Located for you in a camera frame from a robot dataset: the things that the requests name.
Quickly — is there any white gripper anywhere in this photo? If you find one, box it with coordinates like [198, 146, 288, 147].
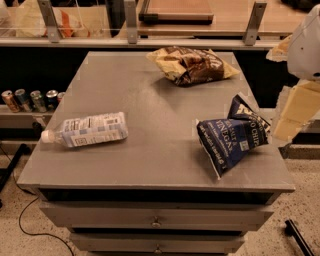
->
[266, 4, 320, 142]

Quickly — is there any blue chip bag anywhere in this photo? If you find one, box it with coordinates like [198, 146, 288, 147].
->
[196, 94, 271, 179]

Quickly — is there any brown chip bag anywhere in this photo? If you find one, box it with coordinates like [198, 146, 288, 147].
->
[146, 46, 240, 87]

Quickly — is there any white orange plastic bag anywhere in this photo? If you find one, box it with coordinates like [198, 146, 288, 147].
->
[14, 0, 91, 39]

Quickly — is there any black bar on floor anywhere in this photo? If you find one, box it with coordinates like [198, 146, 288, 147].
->
[285, 219, 315, 256]

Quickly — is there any grey drawer cabinet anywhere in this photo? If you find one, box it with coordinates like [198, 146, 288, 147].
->
[19, 52, 294, 256]

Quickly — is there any clear plastic water bottle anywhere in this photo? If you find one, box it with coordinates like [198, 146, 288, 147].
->
[41, 112, 128, 148]

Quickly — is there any red soda can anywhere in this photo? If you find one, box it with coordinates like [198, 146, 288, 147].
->
[57, 92, 65, 103]

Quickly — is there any lower drawer with knob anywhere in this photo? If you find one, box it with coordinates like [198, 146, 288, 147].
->
[70, 233, 245, 254]

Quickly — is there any drawer with knob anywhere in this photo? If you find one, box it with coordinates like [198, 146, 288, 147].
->
[40, 202, 273, 232]
[70, 233, 245, 254]

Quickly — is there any dark blue soda can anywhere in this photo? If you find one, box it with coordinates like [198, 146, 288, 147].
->
[46, 90, 58, 109]

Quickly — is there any upper drawer with knob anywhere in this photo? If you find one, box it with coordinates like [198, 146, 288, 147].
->
[40, 202, 273, 232]

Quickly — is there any green soda can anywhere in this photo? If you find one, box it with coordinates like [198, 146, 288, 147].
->
[30, 90, 47, 113]

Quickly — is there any orange soda can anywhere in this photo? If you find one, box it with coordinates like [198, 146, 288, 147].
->
[1, 90, 20, 113]

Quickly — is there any black stand leg left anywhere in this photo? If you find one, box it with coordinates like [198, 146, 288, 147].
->
[0, 143, 32, 209]

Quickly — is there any right metal bracket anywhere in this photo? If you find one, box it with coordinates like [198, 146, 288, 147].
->
[242, 0, 267, 46]

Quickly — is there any metal bracket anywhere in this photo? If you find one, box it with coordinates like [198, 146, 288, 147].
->
[124, 0, 138, 44]
[37, 0, 62, 43]
[242, 0, 267, 46]

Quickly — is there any wooden tray black frame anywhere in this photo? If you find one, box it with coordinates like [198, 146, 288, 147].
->
[139, 0, 214, 24]

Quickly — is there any middle metal bracket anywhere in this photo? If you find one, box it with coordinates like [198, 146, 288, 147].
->
[124, 0, 138, 44]

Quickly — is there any left metal bracket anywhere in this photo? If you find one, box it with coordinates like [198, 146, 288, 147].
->
[37, 0, 62, 43]

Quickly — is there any long metal shelf rail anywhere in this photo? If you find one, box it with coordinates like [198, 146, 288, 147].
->
[0, 38, 280, 50]

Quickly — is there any black floor cable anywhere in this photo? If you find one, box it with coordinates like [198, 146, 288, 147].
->
[0, 144, 76, 256]

